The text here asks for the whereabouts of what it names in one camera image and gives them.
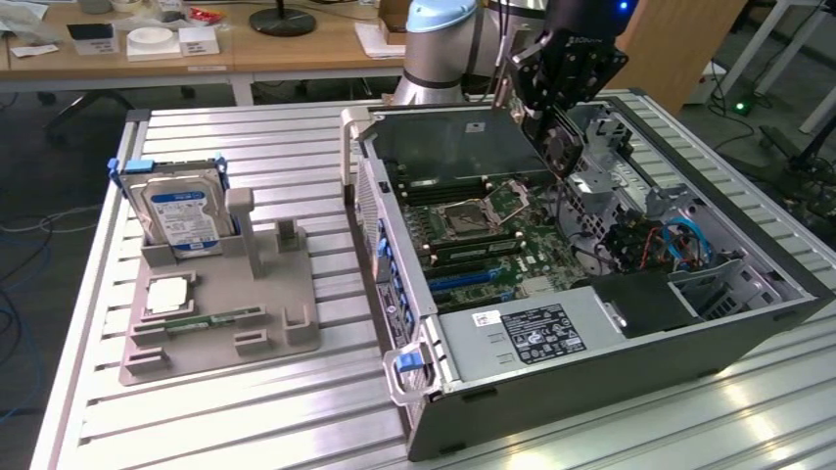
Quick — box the white box with black top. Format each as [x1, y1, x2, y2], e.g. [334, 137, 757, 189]
[65, 23, 121, 56]

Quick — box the metal socket cover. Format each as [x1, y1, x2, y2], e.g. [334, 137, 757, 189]
[485, 178, 531, 217]

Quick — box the brown cardboard box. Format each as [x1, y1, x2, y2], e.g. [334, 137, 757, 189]
[377, 0, 414, 34]

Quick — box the black drive connector block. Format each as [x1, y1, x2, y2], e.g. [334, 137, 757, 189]
[601, 220, 662, 273]

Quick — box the black floor equipment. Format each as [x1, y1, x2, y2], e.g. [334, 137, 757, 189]
[758, 124, 836, 222]

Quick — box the white round dish block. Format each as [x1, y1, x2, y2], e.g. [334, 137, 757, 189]
[123, 27, 182, 63]

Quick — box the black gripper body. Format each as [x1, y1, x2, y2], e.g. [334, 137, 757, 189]
[545, 0, 631, 82]

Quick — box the white table frame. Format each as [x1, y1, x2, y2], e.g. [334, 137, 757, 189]
[714, 0, 836, 134]

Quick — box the clear plastic bag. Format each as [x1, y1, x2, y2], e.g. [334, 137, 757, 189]
[0, 7, 66, 46]

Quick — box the green RAM stick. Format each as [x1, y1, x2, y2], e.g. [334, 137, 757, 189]
[165, 308, 262, 333]

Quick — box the blue expansion slot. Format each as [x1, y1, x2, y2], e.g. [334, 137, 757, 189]
[426, 266, 505, 291]

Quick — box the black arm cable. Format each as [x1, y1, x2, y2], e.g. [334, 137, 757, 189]
[482, 0, 517, 108]

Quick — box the wooden cabinet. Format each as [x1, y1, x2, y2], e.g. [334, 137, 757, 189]
[571, 0, 750, 115]

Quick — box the grey disk bay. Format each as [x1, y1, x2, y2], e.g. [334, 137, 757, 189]
[666, 258, 785, 322]

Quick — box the blue floor cable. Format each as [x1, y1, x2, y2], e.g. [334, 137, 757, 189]
[0, 233, 57, 422]

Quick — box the grey power supply with label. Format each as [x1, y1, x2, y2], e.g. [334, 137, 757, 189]
[434, 287, 629, 388]

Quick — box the white box with red button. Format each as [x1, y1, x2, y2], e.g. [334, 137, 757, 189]
[683, 61, 729, 107]

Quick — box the graphics card with black fan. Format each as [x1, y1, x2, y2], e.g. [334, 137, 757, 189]
[491, 72, 587, 181]

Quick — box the black round lamp base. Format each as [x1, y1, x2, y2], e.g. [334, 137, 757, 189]
[247, 0, 318, 37]

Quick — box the CPU socket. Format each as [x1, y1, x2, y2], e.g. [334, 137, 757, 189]
[434, 199, 498, 237]

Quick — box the white floor cable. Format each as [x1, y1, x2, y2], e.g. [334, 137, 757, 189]
[0, 203, 98, 235]

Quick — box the grey printed parts rack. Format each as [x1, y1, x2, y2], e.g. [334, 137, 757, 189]
[118, 187, 325, 388]

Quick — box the white paper stack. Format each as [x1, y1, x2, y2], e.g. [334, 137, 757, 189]
[353, 22, 407, 60]

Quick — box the open black PC case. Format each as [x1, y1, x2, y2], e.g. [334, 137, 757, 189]
[338, 89, 836, 464]

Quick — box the perforated metal disk bay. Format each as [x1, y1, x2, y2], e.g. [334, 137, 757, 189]
[554, 142, 661, 231]

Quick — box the black office chair base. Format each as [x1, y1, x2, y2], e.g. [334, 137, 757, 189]
[35, 87, 197, 146]

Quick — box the small white labelled box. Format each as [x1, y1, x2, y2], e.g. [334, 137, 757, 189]
[177, 26, 222, 58]

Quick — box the black RAM stick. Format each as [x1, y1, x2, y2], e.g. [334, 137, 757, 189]
[423, 238, 526, 268]

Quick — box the silver CPU chip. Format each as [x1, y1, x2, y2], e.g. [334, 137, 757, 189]
[146, 278, 195, 315]

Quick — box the hard disk in blue caddy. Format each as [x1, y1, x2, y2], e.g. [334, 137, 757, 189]
[105, 157, 237, 259]

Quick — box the blue data wire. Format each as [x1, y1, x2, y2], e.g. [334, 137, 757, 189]
[657, 219, 714, 269]

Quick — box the green motherboard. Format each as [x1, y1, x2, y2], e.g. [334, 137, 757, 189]
[389, 168, 593, 314]

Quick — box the wooden desk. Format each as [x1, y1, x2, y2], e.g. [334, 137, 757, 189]
[0, 0, 589, 94]

